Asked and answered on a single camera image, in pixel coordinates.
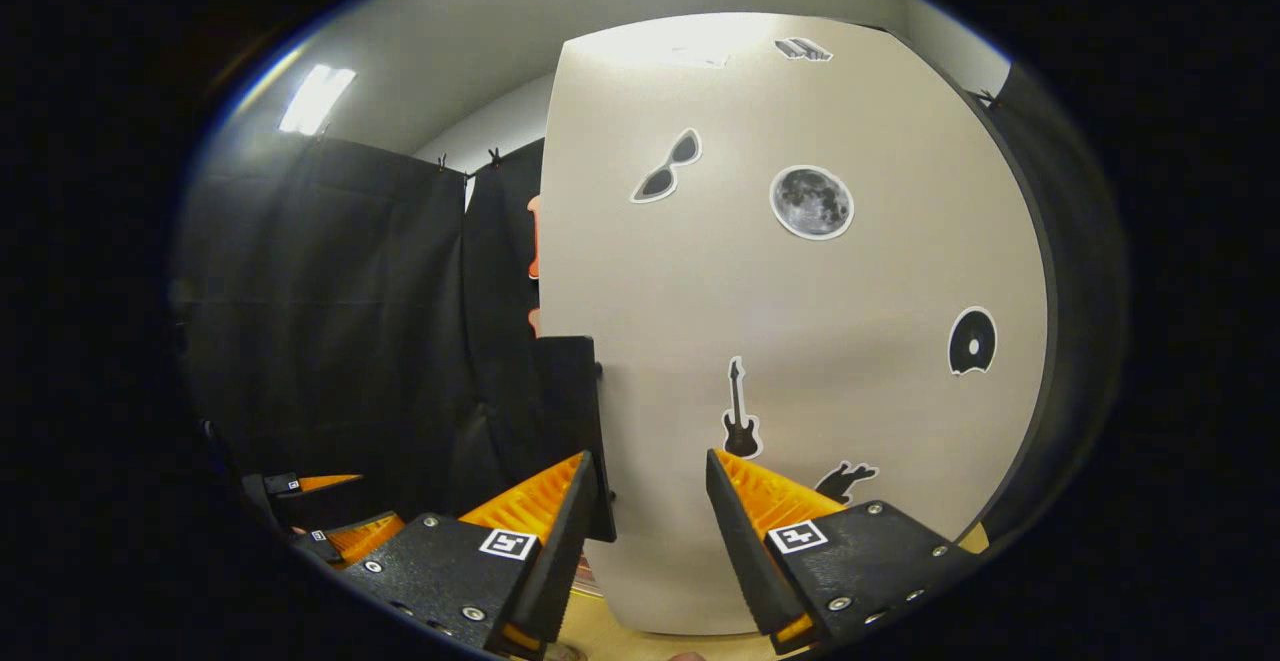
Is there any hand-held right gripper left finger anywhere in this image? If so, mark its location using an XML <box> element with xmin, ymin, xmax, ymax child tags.
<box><xmin>340</xmin><ymin>449</ymin><xmax>601</xmax><ymax>654</ymax></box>

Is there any ceiling light panel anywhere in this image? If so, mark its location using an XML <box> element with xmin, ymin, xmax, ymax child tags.
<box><xmin>278</xmin><ymin>63</ymin><xmax>358</xmax><ymax>137</ymax></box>

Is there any beige cabinet door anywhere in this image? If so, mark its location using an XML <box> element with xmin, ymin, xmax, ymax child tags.
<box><xmin>537</xmin><ymin>11</ymin><xmax>1051</xmax><ymax>637</ymax></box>

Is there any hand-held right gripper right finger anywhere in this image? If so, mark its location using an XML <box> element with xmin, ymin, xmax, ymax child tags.
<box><xmin>705</xmin><ymin>448</ymin><xmax>981</xmax><ymax>654</ymax></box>

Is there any black backdrop cloth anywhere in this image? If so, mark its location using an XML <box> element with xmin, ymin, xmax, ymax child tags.
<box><xmin>175</xmin><ymin>61</ymin><xmax>1131</xmax><ymax>552</ymax></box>

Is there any black door handle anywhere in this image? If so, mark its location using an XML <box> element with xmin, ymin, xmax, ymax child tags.
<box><xmin>530</xmin><ymin>336</ymin><xmax>618</xmax><ymax>544</ymax></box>

